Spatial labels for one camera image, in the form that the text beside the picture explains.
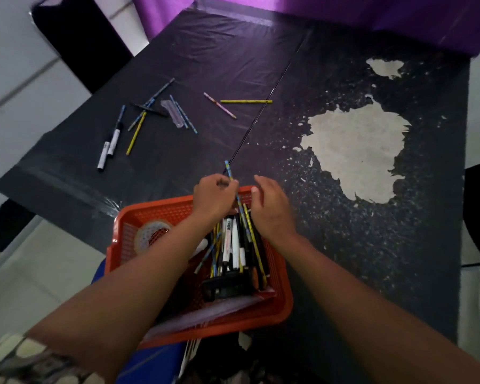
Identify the black plastic table sheet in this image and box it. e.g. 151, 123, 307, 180
0, 7, 313, 254

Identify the person's left hand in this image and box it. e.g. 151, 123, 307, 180
193, 174, 239, 225

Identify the person's right hand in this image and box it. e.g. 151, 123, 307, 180
250, 175, 299, 247

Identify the person's right forearm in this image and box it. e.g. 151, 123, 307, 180
271, 234, 480, 384

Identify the black stapler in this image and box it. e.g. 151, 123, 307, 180
202, 271, 257, 303

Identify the pile of pens and pencils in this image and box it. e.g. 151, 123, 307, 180
194, 203, 271, 292

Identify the dark blue pencil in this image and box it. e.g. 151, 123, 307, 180
144, 77, 176, 107

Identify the clear plastic pen cap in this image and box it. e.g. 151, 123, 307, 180
160, 99, 185, 129

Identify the person's left forearm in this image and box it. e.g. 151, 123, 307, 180
27, 212, 213, 384

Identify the pink pencil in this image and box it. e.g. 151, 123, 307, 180
203, 92, 238, 120

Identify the clear tape strip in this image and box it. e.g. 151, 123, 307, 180
15, 163, 121, 217
195, 0, 273, 27

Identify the purple curtain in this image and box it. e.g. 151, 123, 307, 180
131, 0, 480, 57

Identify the black pen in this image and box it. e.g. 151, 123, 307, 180
134, 103, 169, 118

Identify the white marker with black cap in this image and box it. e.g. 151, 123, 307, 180
107, 121, 124, 158
97, 134, 113, 171

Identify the blue striped pencil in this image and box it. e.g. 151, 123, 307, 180
224, 160, 253, 242

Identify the clear plastic sleeve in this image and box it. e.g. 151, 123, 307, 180
143, 291, 276, 343

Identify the dark patterned garment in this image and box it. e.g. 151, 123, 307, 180
179, 332, 317, 384

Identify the short yellow pencil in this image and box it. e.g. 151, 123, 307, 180
126, 111, 148, 156

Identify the blue plastic stool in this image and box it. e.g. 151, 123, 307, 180
91, 258, 187, 384

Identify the clear tape roll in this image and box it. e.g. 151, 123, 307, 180
134, 219, 173, 255

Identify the orange plastic basket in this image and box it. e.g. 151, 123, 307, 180
105, 185, 294, 351

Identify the grey patterned garment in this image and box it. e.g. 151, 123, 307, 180
0, 333, 105, 384

